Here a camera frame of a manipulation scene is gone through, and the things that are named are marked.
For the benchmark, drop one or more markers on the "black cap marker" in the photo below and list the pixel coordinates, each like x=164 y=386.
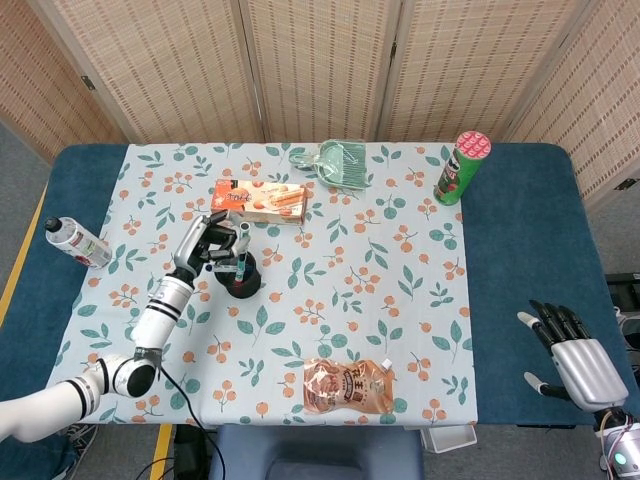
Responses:
x=242 y=265

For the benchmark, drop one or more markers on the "red cap marker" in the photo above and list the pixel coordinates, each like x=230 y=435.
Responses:
x=239 y=286

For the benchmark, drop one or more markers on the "white plastic box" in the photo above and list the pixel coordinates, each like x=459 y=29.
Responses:
x=450 y=440

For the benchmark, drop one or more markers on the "peanut butter spout pouch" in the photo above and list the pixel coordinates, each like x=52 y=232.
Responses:
x=350 y=387

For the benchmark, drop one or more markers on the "woven folding screen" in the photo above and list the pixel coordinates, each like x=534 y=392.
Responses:
x=320 y=65

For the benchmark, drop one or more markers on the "black mesh pen holder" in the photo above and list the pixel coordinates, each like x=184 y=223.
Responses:
x=250 y=287

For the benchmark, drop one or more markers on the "green Pringles can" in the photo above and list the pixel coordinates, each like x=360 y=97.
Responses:
x=457 y=170

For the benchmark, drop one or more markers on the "black equipment box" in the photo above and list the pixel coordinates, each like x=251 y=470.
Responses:
x=625 y=285

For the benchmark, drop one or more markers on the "dark sneaker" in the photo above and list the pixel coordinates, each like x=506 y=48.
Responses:
x=77 y=450

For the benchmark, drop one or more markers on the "green plastic bag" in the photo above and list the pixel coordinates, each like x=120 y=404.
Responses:
x=340 y=167

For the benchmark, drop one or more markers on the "plastic bottle with black cap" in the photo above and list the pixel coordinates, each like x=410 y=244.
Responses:
x=80 y=242

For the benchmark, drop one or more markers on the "floral tablecloth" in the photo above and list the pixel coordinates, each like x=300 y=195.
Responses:
x=325 y=280

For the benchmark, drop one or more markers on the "orange biscuit box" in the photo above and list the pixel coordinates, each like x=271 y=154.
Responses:
x=270 y=202

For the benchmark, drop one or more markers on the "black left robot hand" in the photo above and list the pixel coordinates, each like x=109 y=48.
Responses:
x=195 y=245

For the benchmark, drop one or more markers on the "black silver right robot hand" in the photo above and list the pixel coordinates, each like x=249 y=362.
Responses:
x=585 y=365

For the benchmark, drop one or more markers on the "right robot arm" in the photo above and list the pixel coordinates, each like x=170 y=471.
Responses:
x=620 y=450

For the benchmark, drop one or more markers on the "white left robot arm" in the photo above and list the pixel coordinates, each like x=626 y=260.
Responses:
x=160 y=310

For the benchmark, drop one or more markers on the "blue marker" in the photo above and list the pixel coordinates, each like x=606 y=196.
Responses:
x=216 y=267

